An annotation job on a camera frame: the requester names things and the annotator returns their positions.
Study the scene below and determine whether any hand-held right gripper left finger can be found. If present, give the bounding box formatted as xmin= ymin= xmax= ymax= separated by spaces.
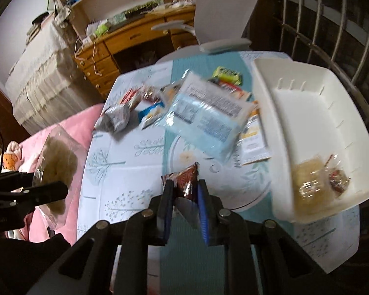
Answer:
xmin=28 ymin=180 xmax=176 ymax=295

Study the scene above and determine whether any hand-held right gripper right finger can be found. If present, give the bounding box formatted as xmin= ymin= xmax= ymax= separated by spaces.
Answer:
xmin=197 ymin=180 xmax=336 ymax=295

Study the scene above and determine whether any wooden desk with drawers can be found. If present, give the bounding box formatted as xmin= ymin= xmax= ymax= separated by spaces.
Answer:
xmin=74 ymin=4 xmax=200 ymax=97

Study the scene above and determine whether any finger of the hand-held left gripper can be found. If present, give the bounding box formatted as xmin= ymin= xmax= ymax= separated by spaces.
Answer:
xmin=4 ymin=181 xmax=69 ymax=207
xmin=0 ymin=172 xmax=35 ymax=191

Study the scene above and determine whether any blue white packet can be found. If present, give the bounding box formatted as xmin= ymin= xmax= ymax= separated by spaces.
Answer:
xmin=138 ymin=100 xmax=168 ymax=130

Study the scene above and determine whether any white plastic bin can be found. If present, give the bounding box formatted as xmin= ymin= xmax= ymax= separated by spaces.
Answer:
xmin=252 ymin=57 xmax=369 ymax=223

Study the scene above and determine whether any orange red packet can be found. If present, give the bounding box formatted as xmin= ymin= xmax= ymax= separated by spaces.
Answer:
xmin=209 ymin=78 xmax=251 ymax=100

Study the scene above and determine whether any orange white packet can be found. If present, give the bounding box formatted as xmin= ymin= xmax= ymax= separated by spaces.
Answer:
xmin=240 ymin=100 xmax=271 ymax=165

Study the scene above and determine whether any red white packet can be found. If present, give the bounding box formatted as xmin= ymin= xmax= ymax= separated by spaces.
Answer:
xmin=120 ymin=86 xmax=150 ymax=105

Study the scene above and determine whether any stuffed toy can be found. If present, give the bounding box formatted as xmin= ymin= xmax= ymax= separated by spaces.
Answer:
xmin=0 ymin=141 xmax=22 ymax=174

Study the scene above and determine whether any red brown clear packet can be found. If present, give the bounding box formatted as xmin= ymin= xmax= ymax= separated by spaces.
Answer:
xmin=324 ymin=155 xmax=351 ymax=195

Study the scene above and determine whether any grey foil packet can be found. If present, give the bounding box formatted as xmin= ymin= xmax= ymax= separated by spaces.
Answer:
xmin=94 ymin=104 xmax=133 ymax=134

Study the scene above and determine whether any brown red foil snack packet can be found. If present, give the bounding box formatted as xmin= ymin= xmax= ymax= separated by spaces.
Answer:
xmin=161 ymin=162 xmax=203 ymax=228

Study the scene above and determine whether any tree print tablecloth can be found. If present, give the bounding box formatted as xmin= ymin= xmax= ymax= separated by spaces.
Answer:
xmin=77 ymin=51 xmax=362 ymax=295

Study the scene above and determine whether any white office chair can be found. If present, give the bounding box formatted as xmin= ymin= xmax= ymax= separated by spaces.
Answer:
xmin=151 ymin=0 xmax=262 ymax=65

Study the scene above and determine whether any yellow cracker packet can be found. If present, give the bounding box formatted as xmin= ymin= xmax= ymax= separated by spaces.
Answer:
xmin=295 ymin=157 xmax=333 ymax=212

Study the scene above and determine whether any beige lace cloth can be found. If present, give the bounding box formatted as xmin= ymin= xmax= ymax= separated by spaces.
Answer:
xmin=4 ymin=21 xmax=90 ymax=134

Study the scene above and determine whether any large light blue bag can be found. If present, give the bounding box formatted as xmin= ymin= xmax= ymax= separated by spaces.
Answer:
xmin=158 ymin=71 xmax=256 ymax=162

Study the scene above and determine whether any white cable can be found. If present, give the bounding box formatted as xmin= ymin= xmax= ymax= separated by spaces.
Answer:
xmin=74 ymin=37 xmax=103 ymax=77

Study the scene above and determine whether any yellow clear packet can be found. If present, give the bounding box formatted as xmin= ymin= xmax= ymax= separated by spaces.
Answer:
xmin=160 ymin=81 xmax=183 ymax=102

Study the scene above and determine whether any clear bag of rice crackers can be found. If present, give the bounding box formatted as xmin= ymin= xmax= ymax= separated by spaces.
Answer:
xmin=32 ymin=126 xmax=80 ymax=231

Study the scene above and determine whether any yellow green packet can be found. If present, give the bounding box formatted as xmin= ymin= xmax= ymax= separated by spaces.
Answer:
xmin=212 ymin=66 xmax=243 ymax=86

